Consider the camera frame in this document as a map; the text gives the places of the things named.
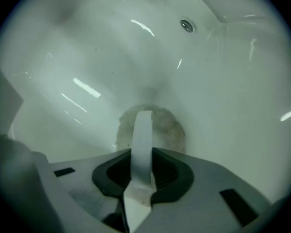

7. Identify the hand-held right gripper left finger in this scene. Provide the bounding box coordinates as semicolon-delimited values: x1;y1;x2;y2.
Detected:
49;148;132;233

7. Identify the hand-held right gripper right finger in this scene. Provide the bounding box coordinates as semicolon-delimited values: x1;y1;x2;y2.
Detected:
135;147;273;233

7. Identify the white bathtub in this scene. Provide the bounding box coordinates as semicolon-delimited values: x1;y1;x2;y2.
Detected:
0;0;291;205

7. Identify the round chrome bathtub fitting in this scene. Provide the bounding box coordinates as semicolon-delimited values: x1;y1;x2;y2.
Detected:
179;19;194;33

